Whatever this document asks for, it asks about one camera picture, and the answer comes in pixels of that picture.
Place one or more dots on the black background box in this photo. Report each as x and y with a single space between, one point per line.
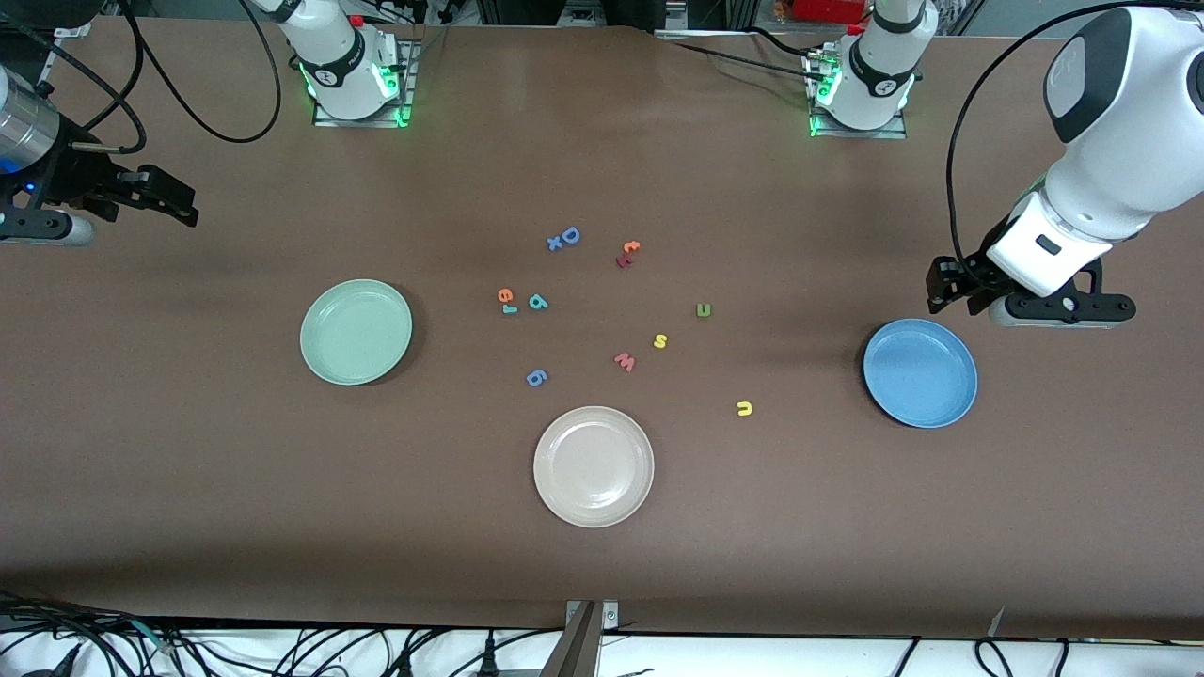
546 11

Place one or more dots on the blue plate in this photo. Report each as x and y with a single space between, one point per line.
920 373

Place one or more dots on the white paper scrap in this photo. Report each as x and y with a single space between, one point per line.
997 622

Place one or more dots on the teal foam letter d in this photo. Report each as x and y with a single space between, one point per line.
537 303

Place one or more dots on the silver metal rail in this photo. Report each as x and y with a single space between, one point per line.
701 34

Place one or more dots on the blue foam letter D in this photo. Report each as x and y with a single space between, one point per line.
564 235

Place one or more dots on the beige plate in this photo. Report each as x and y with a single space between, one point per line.
594 466

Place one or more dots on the red box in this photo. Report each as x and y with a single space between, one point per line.
828 9

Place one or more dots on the blue foam letter g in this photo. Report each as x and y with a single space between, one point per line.
530 378

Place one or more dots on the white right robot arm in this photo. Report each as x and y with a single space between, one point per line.
334 56

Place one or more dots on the light green plate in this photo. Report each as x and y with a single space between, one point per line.
356 332

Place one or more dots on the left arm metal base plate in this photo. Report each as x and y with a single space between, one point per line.
889 133

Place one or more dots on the brown table cover sheet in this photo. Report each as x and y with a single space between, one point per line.
188 489

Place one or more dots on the aluminium table edge bracket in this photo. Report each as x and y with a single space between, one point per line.
583 649

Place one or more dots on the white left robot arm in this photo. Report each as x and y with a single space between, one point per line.
1148 85

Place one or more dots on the black power plug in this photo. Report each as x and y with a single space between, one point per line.
489 663
61 663

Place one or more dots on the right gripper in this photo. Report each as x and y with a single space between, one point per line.
73 178

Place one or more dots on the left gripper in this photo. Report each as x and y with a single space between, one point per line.
972 274

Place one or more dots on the red foam letter w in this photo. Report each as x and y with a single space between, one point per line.
625 363

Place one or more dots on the aluminium corner bracket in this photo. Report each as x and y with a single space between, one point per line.
73 28

